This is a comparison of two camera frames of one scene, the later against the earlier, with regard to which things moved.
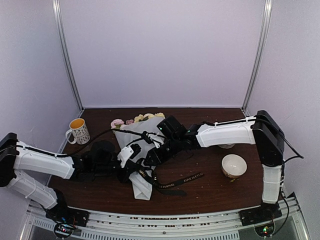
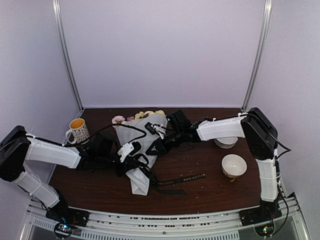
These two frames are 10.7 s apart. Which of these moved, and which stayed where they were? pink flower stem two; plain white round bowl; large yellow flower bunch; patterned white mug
Moved: pink flower stem two; large yellow flower bunch
Stayed: plain white round bowl; patterned white mug
